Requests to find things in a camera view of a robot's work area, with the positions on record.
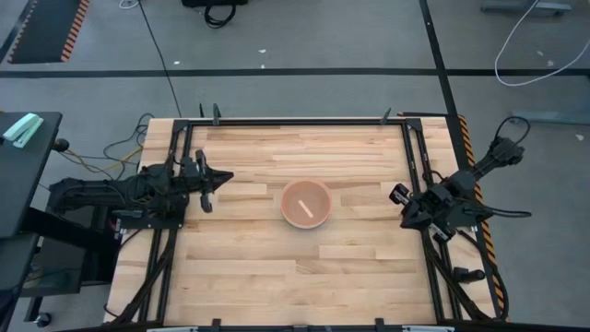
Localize black looped floor cable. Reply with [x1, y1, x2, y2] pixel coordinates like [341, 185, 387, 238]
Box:
[204, 3, 237, 30]

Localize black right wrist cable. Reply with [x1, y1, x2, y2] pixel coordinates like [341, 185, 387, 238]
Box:
[478, 206, 533, 219]

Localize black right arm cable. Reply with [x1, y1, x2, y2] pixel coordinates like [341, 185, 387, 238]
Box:
[494, 115, 532, 147]

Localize white floor cable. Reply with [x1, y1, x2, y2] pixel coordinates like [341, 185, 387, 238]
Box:
[494, 0, 590, 88]

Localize black equipment cart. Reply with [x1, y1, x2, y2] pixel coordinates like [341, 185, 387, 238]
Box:
[0, 207, 122, 324]

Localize black box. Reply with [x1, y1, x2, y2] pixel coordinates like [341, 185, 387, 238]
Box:
[181, 0, 249, 7]

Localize black desk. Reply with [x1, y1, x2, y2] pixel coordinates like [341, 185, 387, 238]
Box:
[0, 111, 64, 239]

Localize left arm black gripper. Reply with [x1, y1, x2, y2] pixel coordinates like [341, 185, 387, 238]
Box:
[177, 148, 235, 214]

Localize orange black hazard strip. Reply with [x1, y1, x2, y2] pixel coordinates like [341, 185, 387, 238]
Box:
[457, 114, 508, 322]

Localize pink plastic bowl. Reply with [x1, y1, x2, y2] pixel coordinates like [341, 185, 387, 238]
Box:
[279, 178, 334, 231]

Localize grey metal floor bar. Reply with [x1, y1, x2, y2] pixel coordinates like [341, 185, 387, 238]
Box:
[481, 1, 572, 15]
[511, 109, 590, 125]

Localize black aluminium table frame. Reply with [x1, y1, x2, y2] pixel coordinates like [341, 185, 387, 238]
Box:
[108, 117, 511, 331]

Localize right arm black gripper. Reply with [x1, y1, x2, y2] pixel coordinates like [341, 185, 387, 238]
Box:
[389, 183, 456, 243]

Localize black mat orange striped edges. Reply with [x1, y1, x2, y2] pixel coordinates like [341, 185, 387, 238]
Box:
[6, 0, 91, 65]

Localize mint green stapler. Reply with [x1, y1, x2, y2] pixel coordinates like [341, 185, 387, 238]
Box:
[2, 113, 45, 149]

